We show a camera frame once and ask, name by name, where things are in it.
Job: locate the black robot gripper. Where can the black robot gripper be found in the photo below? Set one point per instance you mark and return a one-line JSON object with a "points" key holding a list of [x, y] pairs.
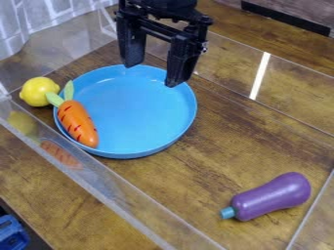
{"points": [[137, 20]]}

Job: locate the clear acrylic enclosure wall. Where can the clear acrylic enclosure wall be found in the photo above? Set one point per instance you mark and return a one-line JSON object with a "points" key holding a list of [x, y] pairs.
{"points": [[265, 91]]}

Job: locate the yellow toy lemon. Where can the yellow toy lemon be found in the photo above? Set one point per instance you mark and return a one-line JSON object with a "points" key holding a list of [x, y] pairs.
{"points": [[35, 89]]}

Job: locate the blue plastic object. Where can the blue plastic object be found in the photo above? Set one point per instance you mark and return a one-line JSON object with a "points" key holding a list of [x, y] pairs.
{"points": [[14, 236]]}

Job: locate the orange toy carrot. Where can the orange toy carrot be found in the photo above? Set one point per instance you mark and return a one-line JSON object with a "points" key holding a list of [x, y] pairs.
{"points": [[74, 117]]}

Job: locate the purple toy eggplant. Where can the purple toy eggplant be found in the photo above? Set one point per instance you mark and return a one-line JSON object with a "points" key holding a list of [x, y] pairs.
{"points": [[285, 192]]}

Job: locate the blue round plastic tray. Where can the blue round plastic tray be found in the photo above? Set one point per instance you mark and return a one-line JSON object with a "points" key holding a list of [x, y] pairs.
{"points": [[141, 116]]}

